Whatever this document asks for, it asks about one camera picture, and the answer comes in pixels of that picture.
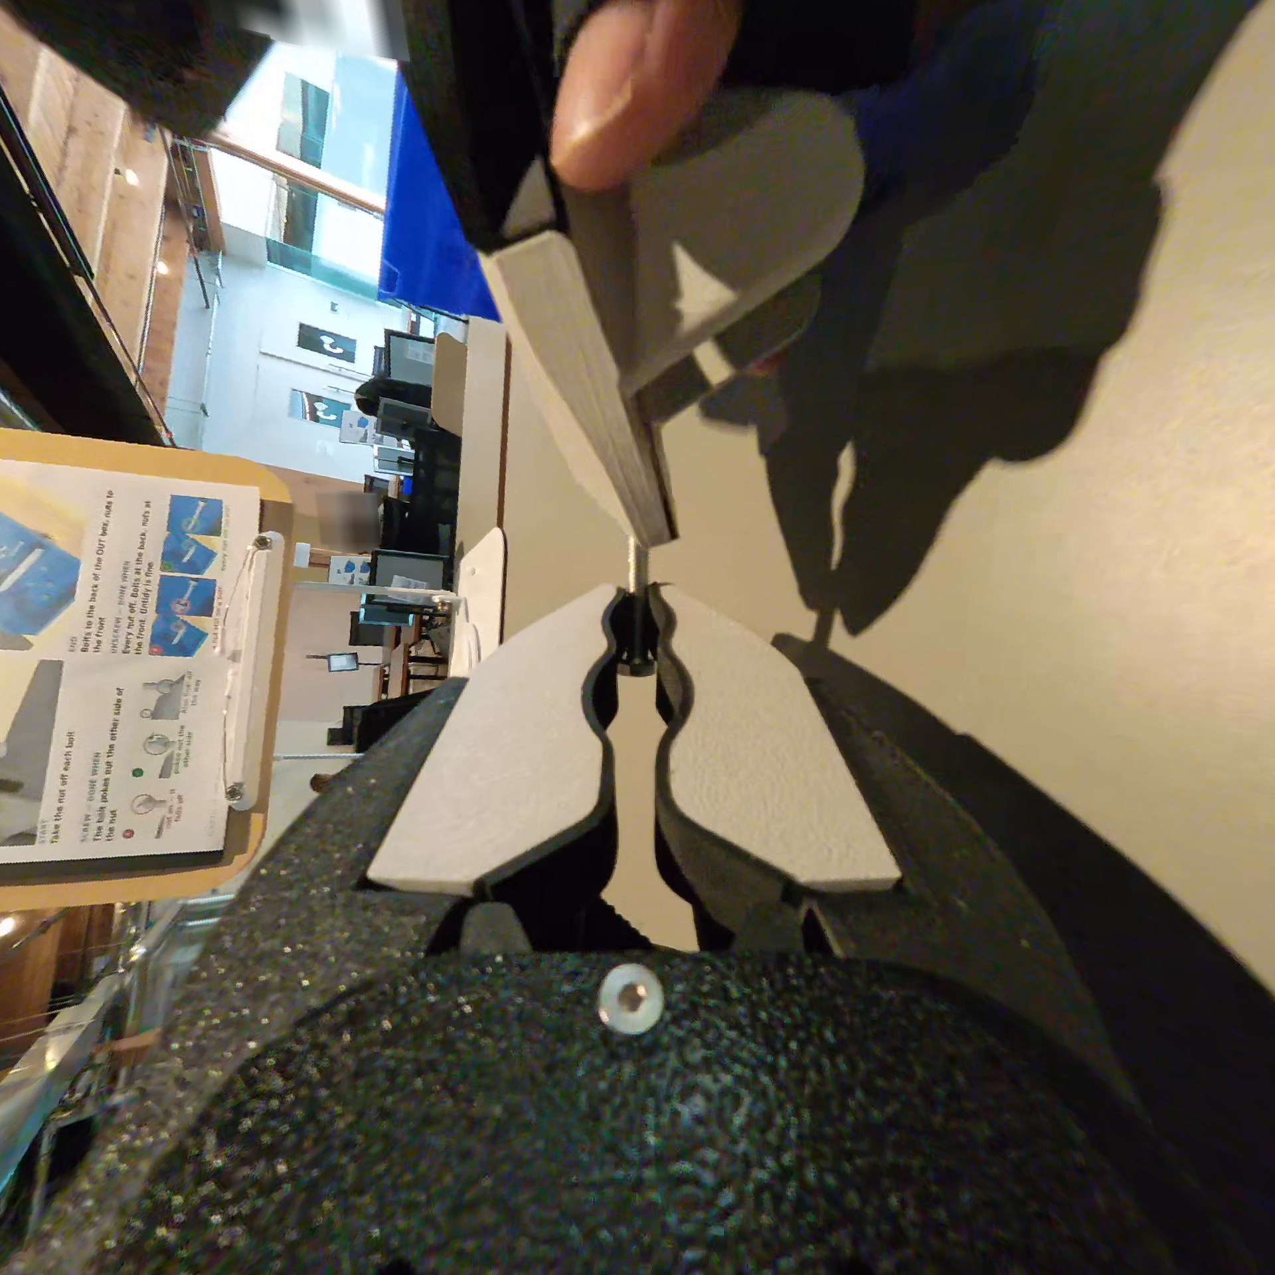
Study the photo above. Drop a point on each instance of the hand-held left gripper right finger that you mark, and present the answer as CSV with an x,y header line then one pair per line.
x,y
766,778

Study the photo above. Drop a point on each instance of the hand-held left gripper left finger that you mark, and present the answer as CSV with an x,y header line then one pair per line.
x,y
498,778

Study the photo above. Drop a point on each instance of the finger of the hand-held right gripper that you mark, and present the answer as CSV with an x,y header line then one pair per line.
x,y
598,348
771,328

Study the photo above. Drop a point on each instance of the person's right hand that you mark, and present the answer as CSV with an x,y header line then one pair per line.
x,y
637,79

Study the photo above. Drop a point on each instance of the blue plastic bin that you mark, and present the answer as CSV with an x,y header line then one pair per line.
x,y
428,219

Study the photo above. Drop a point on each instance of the light wooden chair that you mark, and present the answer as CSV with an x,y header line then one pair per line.
x,y
448,385

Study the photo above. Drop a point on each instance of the black computer monitor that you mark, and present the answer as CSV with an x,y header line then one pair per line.
x,y
398,577
408,357

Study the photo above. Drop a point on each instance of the white clip bar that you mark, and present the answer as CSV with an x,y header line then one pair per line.
x,y
261,678

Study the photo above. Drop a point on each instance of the printed instruction sheet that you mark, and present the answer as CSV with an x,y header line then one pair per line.
x,y
120,647

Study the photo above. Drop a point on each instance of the wooden clipboard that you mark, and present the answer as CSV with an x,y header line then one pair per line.
x,y
149,444

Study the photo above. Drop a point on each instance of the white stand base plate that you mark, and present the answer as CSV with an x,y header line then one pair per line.
x,y
486,599

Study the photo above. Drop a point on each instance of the clear acrylic stand bracket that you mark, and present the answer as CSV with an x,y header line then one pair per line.
x,y
439,599

